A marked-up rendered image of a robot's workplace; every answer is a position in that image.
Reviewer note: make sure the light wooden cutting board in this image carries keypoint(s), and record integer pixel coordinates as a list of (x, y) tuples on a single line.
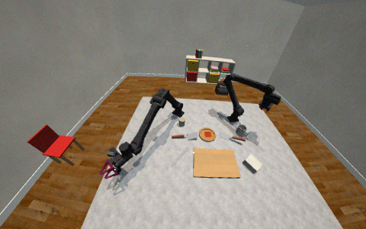
[(211, 163)]

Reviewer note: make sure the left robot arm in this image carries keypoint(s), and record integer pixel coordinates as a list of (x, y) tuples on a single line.
[(237, 110)]

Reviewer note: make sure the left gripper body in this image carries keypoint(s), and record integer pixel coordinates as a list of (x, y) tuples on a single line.
[(265, 105)]

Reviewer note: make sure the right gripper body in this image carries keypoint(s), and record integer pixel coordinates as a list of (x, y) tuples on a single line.
[(121, 162)]

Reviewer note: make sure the grey turner with brown handle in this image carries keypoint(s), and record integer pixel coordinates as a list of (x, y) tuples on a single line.
[(189, 136), (226, 137)]

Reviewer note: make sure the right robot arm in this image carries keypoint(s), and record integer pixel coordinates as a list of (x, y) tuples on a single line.
[(161, 97)]

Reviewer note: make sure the cheese pizza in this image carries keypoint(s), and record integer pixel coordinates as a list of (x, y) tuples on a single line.
[(207, 134)]

